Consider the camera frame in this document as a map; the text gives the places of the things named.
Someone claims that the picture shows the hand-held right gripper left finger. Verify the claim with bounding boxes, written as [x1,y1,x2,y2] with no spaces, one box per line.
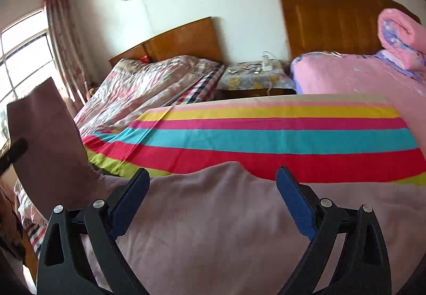
[36,167,151,295]

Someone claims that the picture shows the low plain wooden headboard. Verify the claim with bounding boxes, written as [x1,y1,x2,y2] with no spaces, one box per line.
[109,17,223,71]

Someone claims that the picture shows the rolled pink floral quilt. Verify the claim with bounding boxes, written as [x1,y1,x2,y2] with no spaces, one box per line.
[377,9,426,84]

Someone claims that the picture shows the plaid bed sheet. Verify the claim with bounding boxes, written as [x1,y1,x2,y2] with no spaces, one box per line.
[176,64,226,106]

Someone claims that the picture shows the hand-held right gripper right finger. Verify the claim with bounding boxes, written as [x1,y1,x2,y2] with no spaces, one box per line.
[276,166,391,295]

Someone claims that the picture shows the nightstand with floral cloth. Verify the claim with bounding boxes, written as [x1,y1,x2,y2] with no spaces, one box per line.
[216,60,297,100]

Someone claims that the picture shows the pink bed sheet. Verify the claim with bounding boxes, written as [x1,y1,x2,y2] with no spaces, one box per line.
[289,52,426,136]

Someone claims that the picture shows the dark red patterned curtain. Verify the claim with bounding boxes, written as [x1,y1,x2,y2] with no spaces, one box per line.
[43,0,93,106]

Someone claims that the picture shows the dark brown cloth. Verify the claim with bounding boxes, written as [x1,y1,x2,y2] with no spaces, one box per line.
[0,178,28,260]

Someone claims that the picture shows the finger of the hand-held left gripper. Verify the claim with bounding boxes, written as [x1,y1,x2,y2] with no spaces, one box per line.
[0,138,29,173]

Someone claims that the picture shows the light purple pants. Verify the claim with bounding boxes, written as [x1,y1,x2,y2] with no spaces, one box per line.
[7,77,426,295]

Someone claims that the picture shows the colourful striped blanket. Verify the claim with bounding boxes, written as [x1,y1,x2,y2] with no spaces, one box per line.
[81,94,426,186]

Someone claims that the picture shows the tall padded wooden headboard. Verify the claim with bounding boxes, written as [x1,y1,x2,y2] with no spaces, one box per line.
[276,0,422,60]

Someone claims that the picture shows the barred window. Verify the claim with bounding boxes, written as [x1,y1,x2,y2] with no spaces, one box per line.
[0,9,68,156]

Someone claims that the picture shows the pink grey floral quilt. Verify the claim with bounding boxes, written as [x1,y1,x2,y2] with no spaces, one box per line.
[74,55,222,136]

